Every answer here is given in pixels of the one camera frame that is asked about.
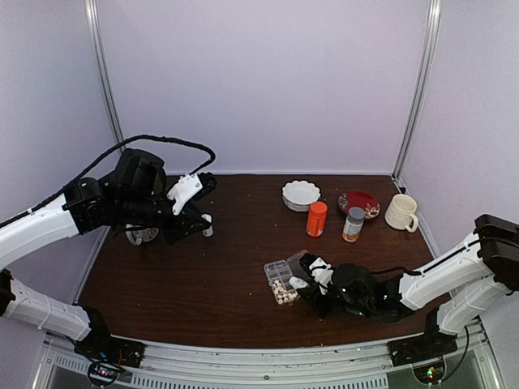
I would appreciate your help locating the right aluminium frame post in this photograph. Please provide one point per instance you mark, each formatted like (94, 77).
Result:
(424, 70)

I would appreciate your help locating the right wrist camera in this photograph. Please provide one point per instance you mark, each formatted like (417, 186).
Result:
(322, 274)

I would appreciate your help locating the cream ceramic mug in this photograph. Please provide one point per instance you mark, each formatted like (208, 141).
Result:
(401, 213)

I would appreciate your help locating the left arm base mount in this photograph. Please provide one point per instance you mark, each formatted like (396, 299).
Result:
(100, 346)

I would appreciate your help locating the white floral mug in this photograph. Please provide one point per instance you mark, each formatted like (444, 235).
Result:
(139, 237)

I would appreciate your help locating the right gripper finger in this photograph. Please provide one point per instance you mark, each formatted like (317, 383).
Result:
(311, 296)
(305, 263)

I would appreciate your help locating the orange pill bottle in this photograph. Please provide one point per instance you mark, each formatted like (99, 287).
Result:
(316, 219)

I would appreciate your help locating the red patterned plate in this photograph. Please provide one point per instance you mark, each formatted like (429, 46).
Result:
(357, 198)

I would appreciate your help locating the aluminium frame post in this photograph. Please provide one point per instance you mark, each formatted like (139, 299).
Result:
(94, 26)
(424, 70)

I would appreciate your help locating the taller small white bottle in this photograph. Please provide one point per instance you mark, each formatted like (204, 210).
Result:
(208, 232)

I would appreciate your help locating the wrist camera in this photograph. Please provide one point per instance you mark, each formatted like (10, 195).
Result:
(189, 187)
(322, 274)

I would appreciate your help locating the shorter small white bottle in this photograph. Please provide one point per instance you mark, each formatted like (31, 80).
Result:
(297, 283)

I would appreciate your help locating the grey capped white orange bottle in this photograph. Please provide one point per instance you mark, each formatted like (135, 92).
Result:
(353, 224)

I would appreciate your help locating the front aluminium rail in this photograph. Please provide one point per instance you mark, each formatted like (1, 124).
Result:
(367, 365)

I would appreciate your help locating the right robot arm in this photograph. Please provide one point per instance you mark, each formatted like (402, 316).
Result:
(483, 268)

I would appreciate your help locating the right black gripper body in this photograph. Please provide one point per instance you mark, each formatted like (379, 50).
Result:
(343, 305)

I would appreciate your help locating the clear plastic pill organizer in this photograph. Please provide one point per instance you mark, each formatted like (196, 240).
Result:
(282, 270)

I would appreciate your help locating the beige pills in organizer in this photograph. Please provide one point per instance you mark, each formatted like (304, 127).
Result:
(287, 299)

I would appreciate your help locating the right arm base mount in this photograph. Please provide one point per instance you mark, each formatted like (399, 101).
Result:
(426, 351)

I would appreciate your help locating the white pills in organizer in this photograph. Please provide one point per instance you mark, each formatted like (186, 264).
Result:
(278, 288)

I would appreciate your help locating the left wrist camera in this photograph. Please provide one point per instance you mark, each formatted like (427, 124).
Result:
(189, 187)

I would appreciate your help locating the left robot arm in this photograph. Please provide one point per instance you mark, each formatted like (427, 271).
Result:
(133, 198)

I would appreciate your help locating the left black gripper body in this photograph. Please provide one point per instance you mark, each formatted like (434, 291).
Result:
(182, 223)

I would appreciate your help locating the left aluminium frame post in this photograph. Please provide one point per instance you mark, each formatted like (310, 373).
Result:
(94, 26)

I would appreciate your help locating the white fluted bowl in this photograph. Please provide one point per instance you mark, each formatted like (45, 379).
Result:
(298, 196)

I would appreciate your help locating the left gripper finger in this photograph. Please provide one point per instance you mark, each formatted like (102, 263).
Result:
(186, 237)
(199, 222)

